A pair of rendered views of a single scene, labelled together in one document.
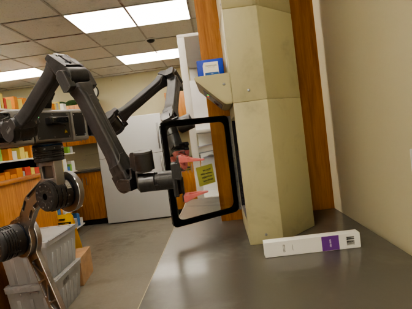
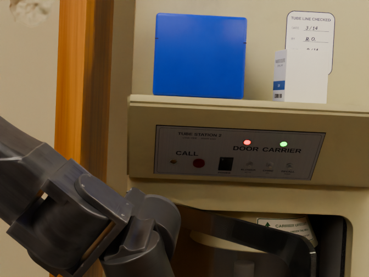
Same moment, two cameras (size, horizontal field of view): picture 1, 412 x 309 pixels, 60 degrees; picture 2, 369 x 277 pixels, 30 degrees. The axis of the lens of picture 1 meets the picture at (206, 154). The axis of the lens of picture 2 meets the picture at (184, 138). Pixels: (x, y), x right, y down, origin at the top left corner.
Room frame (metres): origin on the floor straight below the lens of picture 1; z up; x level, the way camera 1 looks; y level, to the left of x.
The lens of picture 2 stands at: (1.48, 0.74, 1.50)
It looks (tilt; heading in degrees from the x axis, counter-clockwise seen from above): 3 degrees down; 265
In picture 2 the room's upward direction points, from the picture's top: 3 degrees clockwise
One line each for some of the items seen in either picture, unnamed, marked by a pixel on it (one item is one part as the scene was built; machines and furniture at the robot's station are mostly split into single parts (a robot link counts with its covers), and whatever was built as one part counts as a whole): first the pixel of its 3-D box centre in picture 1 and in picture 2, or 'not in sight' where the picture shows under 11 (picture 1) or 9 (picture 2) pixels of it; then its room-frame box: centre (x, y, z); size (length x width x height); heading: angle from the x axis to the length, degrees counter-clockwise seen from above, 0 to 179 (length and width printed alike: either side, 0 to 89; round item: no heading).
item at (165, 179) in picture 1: (167, 179); not in sight; (1.08, 0.13, 1.20); 0.07 x 0.07 x 0.10; 88
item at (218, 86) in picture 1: (213, 95); (263, 143); (1.32, -0.06, 1.46); 0.32 x 0.11 x 0.10; 178
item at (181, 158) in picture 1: (189, 165); not in sight; (1.08, 0.05, 1.23); 0.09 x 0.07 x 0.07; 88
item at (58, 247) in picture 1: (42, 252); not in sight; (3.04, 1.50, 0.49); 0.60 x 0.42 x 0.33; 178
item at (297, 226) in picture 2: not in sight; (255, 219); (1.30, -0.21, 1.34); 0.18 x 0.18 x 0.05
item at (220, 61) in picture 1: (211, 73); (197, 59); (1.41, -0.06, 1.56); 0.10 x 0.10 x 0.09; 88
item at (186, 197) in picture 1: (192, 188); not in sight; (1.08, 0.05, 1.16); 0.09 x 0.07 x 0.07; 88
